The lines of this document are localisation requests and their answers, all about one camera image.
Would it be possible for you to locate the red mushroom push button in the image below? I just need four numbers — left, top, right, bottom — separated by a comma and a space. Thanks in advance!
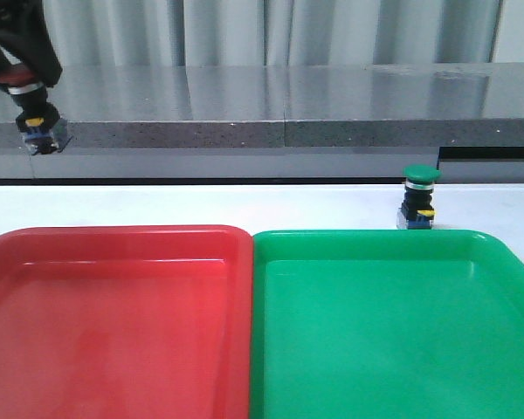
0, 64, 71, 155

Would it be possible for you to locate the green mushroom push button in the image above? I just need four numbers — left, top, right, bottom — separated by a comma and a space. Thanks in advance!
396, 164, 441, 230

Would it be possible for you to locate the white pleated curtain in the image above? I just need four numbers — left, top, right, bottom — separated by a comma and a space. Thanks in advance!
44, 1, 501, 66

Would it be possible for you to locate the red plastic tray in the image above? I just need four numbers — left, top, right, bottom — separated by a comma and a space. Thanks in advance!
0, 226, 252, 418

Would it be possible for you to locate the green plastic tray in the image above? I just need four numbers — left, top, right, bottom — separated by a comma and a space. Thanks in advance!
250, 230, 524, 418

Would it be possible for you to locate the grey stone counter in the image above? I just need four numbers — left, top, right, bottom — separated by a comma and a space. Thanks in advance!
0, 64, 524, 183

